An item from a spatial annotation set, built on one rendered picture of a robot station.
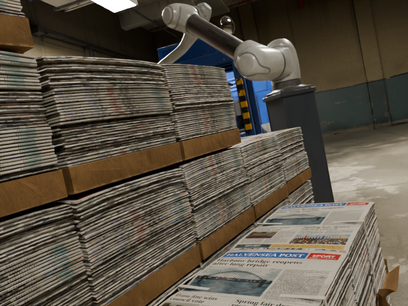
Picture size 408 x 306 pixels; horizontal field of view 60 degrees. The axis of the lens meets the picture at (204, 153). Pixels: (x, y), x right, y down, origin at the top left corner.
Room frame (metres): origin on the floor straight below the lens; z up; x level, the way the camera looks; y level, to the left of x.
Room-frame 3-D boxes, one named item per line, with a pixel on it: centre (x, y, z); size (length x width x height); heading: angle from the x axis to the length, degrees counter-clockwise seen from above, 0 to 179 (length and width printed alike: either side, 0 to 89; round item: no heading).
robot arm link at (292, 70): (1.87, -0.49, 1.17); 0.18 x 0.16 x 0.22; 135
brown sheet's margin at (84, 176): (0.78, 0.28, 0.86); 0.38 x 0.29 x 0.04; 56
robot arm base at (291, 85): (1.90, -0.49, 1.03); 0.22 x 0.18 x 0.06; 17
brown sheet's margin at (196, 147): (1.02, 0.12, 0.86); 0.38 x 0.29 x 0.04; 56
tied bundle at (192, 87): (1.02, 0.12, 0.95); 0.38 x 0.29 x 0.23; 56
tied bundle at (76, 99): (0.78, 0.28, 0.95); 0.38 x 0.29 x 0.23; 56
